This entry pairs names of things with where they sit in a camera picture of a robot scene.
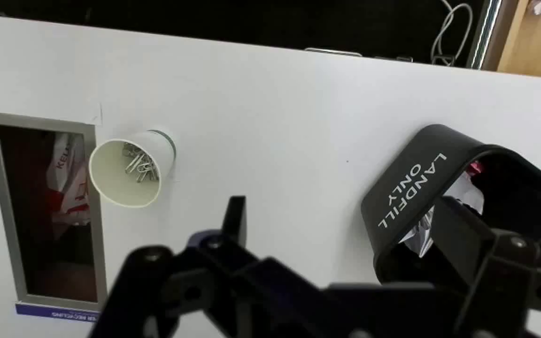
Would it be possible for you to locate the white paper cup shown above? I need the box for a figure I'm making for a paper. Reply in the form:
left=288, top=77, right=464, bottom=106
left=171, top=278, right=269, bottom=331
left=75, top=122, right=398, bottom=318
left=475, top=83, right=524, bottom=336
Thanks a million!
left=89, top=130, right=177, bottom=209

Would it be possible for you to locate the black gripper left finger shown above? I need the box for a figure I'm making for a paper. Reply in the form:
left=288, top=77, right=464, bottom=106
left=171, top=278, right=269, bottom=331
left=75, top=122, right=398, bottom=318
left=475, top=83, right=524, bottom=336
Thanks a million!
left=89, top=246, right=184, bottom=338

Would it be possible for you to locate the pile of metal paper clips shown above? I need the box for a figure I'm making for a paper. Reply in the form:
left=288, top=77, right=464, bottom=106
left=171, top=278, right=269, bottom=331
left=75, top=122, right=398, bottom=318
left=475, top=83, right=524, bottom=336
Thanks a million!
left=122, top=143, right=158, bottom=182

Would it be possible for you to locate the white cable on floor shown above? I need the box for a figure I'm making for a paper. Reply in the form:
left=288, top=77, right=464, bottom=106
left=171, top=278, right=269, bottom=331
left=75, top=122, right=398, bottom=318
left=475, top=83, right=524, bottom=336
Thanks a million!
left=430, top=0, right=475, bottom=68

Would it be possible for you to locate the black landfill trash bin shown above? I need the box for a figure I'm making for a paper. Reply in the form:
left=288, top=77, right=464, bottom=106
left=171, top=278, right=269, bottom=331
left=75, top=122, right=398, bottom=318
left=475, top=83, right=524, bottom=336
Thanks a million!
left=361, top=124, right=541, bottom=288

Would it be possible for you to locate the blue label strip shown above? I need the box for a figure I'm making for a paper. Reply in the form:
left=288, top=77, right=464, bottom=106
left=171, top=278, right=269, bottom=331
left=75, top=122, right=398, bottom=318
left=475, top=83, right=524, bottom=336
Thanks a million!
left=15, top=305, right=100, bottom=323

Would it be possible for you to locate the near counter trash slot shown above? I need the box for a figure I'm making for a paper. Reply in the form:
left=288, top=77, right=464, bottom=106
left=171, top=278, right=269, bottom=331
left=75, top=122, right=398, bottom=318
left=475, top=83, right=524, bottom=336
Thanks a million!
left=0, top=113, right=107, bottom=310

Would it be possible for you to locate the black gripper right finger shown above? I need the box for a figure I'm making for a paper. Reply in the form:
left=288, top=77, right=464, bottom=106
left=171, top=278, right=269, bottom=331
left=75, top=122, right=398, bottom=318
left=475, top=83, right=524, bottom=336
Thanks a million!
left=455, top=229, right=539, bottom=338

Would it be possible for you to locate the crumpled paper in bin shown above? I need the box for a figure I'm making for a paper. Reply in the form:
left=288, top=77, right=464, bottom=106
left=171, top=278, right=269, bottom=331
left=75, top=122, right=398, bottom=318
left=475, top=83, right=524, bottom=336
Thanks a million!
left=400, top=167, right=485, bottom=259

